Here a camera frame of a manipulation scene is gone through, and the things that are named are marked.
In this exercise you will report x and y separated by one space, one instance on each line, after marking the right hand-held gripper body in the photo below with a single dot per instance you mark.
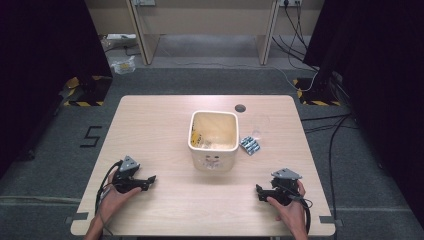
285 186

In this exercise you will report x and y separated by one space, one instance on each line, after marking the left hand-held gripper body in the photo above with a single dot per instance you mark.
128 165

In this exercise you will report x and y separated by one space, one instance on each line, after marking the white square bin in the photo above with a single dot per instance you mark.
213 156

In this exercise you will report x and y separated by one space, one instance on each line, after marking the clear plastic wrapper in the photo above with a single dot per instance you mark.
259 128

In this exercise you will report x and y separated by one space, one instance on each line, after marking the person's right hand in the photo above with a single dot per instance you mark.
293 211

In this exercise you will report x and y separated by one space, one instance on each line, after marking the person's left hand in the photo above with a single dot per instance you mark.
115 200

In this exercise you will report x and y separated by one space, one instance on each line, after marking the grey tape strip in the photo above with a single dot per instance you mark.
77 216
330 220

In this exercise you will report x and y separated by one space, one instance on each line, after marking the yellow packet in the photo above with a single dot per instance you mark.
196 137

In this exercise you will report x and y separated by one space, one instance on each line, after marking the striped black stand base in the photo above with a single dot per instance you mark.
91 90
315 95

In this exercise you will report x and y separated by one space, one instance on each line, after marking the clear plastic bag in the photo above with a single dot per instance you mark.
124 66

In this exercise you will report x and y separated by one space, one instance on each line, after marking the white power strip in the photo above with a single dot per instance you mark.
120 36

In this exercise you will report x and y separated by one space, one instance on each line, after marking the black curtain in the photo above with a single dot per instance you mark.
40 66
383 83

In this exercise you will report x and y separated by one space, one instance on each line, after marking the white wall socket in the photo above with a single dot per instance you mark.
290 2
143 2

